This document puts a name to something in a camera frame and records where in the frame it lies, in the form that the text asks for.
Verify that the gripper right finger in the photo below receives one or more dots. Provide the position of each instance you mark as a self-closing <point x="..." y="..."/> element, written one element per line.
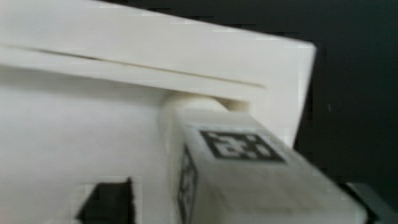
<point x="381" y="213"/>

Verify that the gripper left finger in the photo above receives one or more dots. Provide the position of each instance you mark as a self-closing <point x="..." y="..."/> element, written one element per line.
<point x="107" y="208"/>

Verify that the white table leg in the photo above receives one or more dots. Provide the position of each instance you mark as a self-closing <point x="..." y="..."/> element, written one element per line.
<point x="242" y="180"/>

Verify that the white square table top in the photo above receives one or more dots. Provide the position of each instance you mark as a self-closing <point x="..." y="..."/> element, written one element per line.
<point x="96" y="60"/>

